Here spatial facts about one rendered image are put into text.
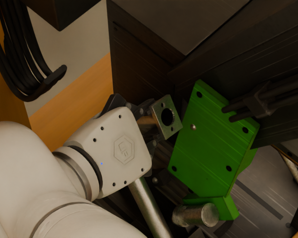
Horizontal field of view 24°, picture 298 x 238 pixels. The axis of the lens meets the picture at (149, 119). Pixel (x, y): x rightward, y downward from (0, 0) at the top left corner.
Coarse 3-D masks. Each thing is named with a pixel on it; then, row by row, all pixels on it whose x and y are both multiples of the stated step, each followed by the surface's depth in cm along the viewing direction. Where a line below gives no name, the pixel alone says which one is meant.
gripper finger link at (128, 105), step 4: (148, 100) 101; (152, 100) 100; (124, 104) 97; (128, 104) 97; (132, 104) 97; (140, 104) 100; (144, 104) 99; (148, 104) 99; (132, 108) 97; (136, 108) 98; (144, 108) 99; (148, 108) 99; (148, 112) 98
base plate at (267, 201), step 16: (256, 160) 135; (272, 160) 135; (240, 176) 133; (256, 176) 133; (272, 176) 133; (288, 176) 133; (240, 192) 132; (256, 192) 132; (272, 192) 132; (288, 192) 132; (112, 208) 130; (128, 208) 130; (240, 208) 130; (256, 208) 130; (272, 208) 130; (288, 208) 130; (240, 224) 128; (256, 224) 128; (272, 224) 128; (288, 224) 128
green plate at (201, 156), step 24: (192, 96) 102; (216, 96) 98; (192, 120) 104; (216, 120) 101; (240, 120) 97; (192, 144) 107; (216, 144) 103; (240, 144) 99; (168, 168) 114; (192, 168) 110; (216, 168) 106; (240, 168) 103; (216, 192) 109
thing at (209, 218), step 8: (176, 208) 114; (184, 208) 112; (192, 208) 111; (200, 208) 109; (208, 208) 109; (216, 208) 110; (176, 216) 113; (184, 216) 112; (192, 216) 110; (200, 216) 108; (208, 216) 109; (216, 216) 110; (176, 224) 114; (184, 224) 112; (192, 224) 112; (200, 224) 110; (208, 224) 108
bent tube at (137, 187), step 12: (168, 96) 100; (156, 108) 98; (168, 108) 100; (144, 120) 101; (156, 120) 99; (168, 120) 101; (180, 120) 101; (168, 132) 100; (144, 180) 113; (132, 192) 113; (144, 192) 113; (144, 204) 113; (156, 204) 114; (144, 216) 114; (156, 216) 114; (156, 228) 114; (168, 228) 115
